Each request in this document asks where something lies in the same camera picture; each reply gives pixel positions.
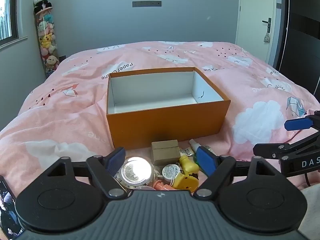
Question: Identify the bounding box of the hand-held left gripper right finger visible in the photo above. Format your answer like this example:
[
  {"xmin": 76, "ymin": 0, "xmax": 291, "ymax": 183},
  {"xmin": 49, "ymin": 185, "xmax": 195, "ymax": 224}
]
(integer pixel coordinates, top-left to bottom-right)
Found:
[{"xmin": 194, "ymin": 145, "xmax": 282, "ymax": 199}]

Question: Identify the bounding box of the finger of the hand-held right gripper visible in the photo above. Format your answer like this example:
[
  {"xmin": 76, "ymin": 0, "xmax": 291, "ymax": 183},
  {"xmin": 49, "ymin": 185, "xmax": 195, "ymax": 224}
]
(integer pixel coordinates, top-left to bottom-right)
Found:
[
  {"xmin": 284, "ymin": 114, "xmax": 320, "ymax": 132},
  {"xmin": 253, "ymin": 132, "xmax": 320, "ymax": 162}
]

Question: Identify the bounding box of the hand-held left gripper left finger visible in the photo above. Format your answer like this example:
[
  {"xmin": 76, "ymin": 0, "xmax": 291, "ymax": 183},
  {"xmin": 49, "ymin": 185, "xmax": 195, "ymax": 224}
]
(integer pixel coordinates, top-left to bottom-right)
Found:
[{"xmin": 44, "ymin": 147, "xmax": 128, "ymax": 198}]

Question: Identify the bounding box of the peach teardrop toy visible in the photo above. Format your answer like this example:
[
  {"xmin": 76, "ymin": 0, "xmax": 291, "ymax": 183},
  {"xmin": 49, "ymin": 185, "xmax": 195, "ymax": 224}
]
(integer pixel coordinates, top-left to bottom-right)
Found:
[{"xmin": 153, "ymin": 179, "xmax": 174, "ymax": 192}]

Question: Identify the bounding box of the orange cardboard box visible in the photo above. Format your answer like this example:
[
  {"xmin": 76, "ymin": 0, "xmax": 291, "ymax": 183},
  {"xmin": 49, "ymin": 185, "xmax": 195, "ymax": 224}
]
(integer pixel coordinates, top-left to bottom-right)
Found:
[{"xmin": 106, "ymin": 67, "xmax": 231, "ymax": 150}]

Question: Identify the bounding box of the green bottle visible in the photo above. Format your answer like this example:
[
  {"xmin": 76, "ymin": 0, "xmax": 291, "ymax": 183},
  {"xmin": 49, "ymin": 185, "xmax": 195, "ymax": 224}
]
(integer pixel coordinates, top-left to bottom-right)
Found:
[{"xmin": 192, "ymin": 144, "xmax": 221, "ymax": 166}]

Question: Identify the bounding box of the clear spray bottle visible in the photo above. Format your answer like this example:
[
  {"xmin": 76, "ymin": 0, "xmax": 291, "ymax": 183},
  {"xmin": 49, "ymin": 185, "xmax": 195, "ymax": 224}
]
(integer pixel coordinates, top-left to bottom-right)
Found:
[{"xmin": 189, "ymin": 139, "xmax": 201, "ymax": 156}]

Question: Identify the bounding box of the round silver lidded jar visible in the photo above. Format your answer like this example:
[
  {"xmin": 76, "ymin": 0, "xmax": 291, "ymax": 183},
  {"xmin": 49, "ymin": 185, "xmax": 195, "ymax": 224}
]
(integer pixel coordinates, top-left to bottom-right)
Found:
[{"xmin": 117, "ymin": 156, "xmax": 154, "ymax": 188}]

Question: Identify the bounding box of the yellow duck toy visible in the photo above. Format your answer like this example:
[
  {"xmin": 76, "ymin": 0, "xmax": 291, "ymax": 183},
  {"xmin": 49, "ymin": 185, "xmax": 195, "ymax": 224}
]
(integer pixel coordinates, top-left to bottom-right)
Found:
[{"xmin": 172, "ymin": 154, "xmax": 199, "ymax": 193}]

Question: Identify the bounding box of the small round tin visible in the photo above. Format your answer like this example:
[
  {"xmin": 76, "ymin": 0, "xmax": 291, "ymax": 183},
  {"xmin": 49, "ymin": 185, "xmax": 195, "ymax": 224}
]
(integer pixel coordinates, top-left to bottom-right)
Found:
[{"xmin": 162, "ymin": 164, "xmax": 181, "ymax": 181}]

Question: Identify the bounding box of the small brown cardboard box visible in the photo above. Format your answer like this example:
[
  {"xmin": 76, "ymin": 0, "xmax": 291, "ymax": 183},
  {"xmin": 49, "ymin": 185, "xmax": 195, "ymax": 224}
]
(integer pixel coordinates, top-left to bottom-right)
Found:
[{"xmin": 151, "ymin": 140, "xmax": 181, "ymax": 166}]

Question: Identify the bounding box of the light grey cloth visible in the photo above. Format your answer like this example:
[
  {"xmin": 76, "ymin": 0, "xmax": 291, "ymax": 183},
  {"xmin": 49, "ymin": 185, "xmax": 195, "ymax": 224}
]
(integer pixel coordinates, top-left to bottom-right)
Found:
[{"xmin": 299, "ymin": 186, "xmax": 320, "ymax": 233}]

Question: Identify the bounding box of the pink printed blanket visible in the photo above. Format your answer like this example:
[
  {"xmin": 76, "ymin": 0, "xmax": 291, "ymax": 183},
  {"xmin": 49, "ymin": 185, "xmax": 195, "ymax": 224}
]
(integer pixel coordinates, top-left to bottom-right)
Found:
[{"xmin": 0, "ymin": 41, "xmax": 320, "ymax": 199}]

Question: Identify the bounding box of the dark wardrobe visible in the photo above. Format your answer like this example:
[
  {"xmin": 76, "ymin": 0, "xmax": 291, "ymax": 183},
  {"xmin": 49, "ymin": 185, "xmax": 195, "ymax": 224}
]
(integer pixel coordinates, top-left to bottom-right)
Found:
[{"xmin": 272, "ymin": 0, "xmax": 320, "ymax": 98}]

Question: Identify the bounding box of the white door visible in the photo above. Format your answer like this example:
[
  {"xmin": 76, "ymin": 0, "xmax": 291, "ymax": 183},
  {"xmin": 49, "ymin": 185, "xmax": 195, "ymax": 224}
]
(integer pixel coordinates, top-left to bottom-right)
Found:
[{"xmin": 235, "ymin": 0, "xmax": 280, "ymax": 63}]

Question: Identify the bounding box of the smartphone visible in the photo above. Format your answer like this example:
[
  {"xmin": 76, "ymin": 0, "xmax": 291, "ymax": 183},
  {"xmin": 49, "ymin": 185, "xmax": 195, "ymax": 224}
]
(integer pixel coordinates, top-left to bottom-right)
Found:
[{"xmin": 0, "ymin": 175, "xmax": 24, "ymax": 240}]

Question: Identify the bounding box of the clear tube of plush toys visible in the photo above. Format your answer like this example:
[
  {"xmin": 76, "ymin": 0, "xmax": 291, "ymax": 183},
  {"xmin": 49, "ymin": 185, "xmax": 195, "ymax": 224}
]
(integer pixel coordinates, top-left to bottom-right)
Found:
[{"xmin": 34, "ymin": 7, "xmax": 61, "ymax": 77}]

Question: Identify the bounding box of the panda plush toy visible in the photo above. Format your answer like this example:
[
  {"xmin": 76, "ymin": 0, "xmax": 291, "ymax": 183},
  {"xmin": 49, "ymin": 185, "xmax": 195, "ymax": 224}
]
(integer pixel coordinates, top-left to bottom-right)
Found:
[{"xmin": 33, "ymin": 0, "xmax": 52, "ymax": 12}]

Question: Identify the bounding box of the window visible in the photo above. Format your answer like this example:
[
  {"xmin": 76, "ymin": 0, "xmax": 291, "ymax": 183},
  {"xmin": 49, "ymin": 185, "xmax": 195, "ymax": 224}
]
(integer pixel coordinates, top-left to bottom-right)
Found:
[{"xmin": 0, "ymin": 0, "xmax": 19, "ymax": 47}]

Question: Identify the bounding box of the black door handle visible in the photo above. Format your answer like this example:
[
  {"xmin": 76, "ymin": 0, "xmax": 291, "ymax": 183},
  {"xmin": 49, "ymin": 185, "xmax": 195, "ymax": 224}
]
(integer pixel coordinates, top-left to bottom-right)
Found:
[{"xmin": 262, "ymin": 17, "xmax": 272, "ymax": 33}]

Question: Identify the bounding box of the grey wall plate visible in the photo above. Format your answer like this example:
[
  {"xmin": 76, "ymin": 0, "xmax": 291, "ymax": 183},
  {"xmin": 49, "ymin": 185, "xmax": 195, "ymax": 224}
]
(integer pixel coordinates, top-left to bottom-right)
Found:
[{"xmin": 132, "ymin": 1, "xmax": 162, "ymax": 7}]

